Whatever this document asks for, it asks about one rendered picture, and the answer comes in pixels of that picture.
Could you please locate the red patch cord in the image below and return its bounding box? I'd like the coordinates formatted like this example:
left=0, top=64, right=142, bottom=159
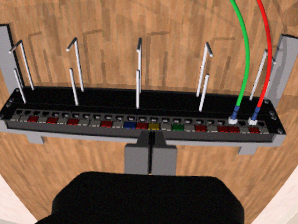
left=255, top=0, right=272, bottom=113

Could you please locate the green cable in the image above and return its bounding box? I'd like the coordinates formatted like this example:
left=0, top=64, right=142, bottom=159
left=230, top=0, right=250, bottom=112

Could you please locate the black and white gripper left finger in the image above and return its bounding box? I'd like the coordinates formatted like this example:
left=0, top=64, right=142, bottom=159
left=124, top=131, right=152, bottom=175

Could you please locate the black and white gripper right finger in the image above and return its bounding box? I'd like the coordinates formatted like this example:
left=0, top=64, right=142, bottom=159
left=150, top=131, right=178, bottom=176

